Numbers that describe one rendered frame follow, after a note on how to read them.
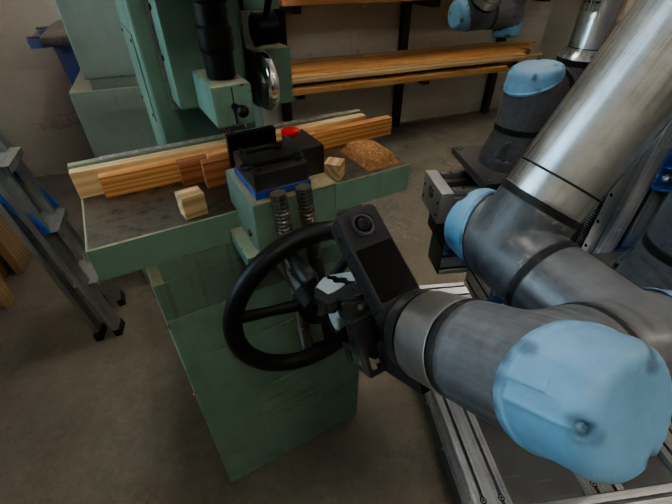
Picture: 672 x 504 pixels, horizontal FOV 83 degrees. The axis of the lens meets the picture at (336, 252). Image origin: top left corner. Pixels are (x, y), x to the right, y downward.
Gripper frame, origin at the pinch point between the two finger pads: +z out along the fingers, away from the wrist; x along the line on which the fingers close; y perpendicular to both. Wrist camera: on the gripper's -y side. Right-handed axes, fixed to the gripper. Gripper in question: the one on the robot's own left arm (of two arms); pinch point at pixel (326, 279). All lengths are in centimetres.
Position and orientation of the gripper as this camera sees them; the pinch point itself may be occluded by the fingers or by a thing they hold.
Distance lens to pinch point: 49.7
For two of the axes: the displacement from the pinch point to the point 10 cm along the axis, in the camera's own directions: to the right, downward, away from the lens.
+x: 8.7, -3.2, 3.8
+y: 2.7, 9.4, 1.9
